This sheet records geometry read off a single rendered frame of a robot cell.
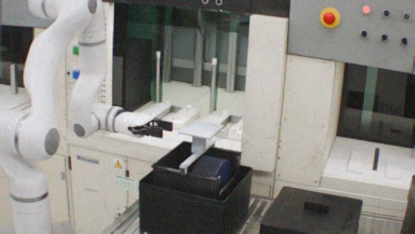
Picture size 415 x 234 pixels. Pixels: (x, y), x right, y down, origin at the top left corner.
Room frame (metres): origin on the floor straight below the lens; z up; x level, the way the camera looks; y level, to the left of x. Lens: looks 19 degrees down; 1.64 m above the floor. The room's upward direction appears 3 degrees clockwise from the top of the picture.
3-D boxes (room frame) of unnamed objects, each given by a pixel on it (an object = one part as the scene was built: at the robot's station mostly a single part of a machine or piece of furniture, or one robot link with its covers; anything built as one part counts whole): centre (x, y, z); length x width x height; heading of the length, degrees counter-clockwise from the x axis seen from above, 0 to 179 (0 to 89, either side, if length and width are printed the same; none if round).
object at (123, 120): (1.61, 0.23, 1.06); 0.11 x 0.10 x 0.07; 69
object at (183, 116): (2.21, 0.16, 0.89); 0.22 x 0.21 x 0.04; 161
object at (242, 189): (1.53, 0.02, 0.85); 0.28 x 0.28 x 0.17; 69
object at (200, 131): (1.53, 0.02, 0.93); 0.24 x 0.20 x 0.32; 159
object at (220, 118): (2.13, -0.09, 0.89); 0.22 x 0.21 x 0.04; 161
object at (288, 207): (1.45, -0.35, 0.83); 0.29 x 0.29 x 0.13; 70
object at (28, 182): (1.29, 0.53, 1.07); 0.19 x 0.12 x 0.24; 71
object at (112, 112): (1.63, 0.29, 1.06); 0.09 x 0.03 x 0.08; 159
